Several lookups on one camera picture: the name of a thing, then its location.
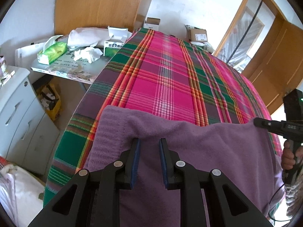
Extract purple fleece sweater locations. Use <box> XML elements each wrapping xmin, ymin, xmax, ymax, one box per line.
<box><xmin>85</xmin><ymin>106</ymin><xmax>285</xmax><ymax>226</ymax></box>

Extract right floral sleeve forearm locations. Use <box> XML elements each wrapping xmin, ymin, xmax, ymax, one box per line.
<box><xmin>284</xmin><ymin>171</ymin><xmax>303</xmax><ymax>218</ymax></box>

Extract person's right hand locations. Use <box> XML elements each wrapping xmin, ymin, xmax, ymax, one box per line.
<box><xmin>281</xmin><ymin>140</ymin><xmax>303</xmax><ymax>170</ymax></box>

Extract wooden door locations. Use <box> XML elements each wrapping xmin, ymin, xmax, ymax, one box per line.
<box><xmin>242</xmin><ymin>18</ymin><xmax>302</xmax><ymax>114</ymax></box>

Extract floral white bedsheet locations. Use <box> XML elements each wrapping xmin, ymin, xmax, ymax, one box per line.
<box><xmin>1</xmin><ymin>158</ymin><xmax>45</xmax><ymax>226</ymax></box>

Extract grey drawer cabinet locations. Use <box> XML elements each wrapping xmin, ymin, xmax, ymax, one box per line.
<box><xmin>0</xmin><ymin>66</ymin><xmax>60</xmax><ymax>175</ymax></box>

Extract pink plaid bed cover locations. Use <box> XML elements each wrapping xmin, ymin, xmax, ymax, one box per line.
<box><xmin>44</xmin><ymin>29</ymin><xmax>270</xmax><ymax>203</ymax></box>

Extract yellow bag under table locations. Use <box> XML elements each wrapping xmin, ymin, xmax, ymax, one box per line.
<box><xmin>36</xmin><ymin>83</ymin><xmax>62</xmax><ymax>121</ymax></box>

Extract brown cardboard box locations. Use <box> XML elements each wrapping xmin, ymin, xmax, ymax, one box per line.
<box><xmin>185</xmin><ymin>25</ymin><xmax>208</xmax><ymax>43</ymax></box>

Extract glass side table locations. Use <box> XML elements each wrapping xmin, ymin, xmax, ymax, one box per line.
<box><xmin>31</xmin><ymin>50</ymin><xmax>111</xmax><ymax>90</ymax></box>

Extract green medicine box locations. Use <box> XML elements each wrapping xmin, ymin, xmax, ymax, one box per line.
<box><xmin>103</xmin><ymin>40</ymin><xmax>124</xmax><ymax>58</ymax></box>

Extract crumpled white tissues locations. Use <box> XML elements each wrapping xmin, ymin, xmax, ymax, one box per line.
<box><xmin>73</xmin><ymin>47</ymin><xmax>103</xmax><ymax>64</ymax></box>

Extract small white cardboard box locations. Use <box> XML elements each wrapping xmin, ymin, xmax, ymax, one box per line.
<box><xmin>143</xmin><ymin>17</ymin><xmax>161</xmax><ymax>31</ymax></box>

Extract green tissue pack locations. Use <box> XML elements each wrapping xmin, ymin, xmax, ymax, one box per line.
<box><xmin>37</xmin><ymin>35</ymin><xmax>67</xmax><ymax>65</ymax></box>

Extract wooden wardrobe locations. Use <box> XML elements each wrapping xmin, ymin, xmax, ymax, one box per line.
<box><xmin>54</xmin><ymin>0</ymin><xmax>152</xmax><ymax>34</ymax></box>

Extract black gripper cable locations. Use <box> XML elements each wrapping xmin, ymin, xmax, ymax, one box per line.
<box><xmin>267</xmin><ymin>182</ymin><xmax>292</xmax><ymax>222</ymax></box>

